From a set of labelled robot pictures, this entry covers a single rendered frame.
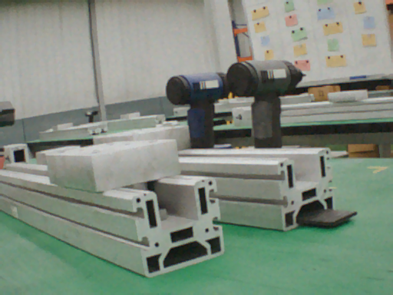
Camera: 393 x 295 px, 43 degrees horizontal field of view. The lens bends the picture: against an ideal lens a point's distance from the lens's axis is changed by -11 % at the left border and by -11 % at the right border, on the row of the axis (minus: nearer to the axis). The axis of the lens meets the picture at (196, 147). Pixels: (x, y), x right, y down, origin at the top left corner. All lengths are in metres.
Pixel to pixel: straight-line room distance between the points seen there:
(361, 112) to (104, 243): 1.85
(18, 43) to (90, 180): 12.42
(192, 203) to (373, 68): 3.29
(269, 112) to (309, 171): 0.22
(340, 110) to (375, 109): 0.21
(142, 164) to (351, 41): 3.38
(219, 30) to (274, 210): 8.66
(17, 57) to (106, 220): 12.38
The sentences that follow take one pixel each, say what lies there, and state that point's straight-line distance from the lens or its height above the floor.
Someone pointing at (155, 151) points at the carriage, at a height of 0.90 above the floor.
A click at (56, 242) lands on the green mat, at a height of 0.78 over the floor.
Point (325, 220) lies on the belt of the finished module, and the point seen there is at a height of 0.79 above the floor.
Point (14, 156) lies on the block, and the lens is 2.29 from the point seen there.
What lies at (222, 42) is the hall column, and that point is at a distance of 9.25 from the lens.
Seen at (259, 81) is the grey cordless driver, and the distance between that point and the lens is 0.86.
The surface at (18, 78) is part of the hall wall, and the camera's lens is 12.83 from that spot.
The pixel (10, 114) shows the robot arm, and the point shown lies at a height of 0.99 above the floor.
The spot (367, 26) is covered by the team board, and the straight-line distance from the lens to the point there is 3.81.
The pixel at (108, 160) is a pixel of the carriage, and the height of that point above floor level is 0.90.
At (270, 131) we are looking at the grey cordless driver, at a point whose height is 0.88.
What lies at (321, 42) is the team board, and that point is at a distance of 4.10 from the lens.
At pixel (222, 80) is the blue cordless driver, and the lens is 1.13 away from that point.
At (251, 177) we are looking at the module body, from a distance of 0.69.
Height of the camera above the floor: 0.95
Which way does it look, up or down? 5 degrees down
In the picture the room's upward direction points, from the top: 8 degrees counter-clockwise
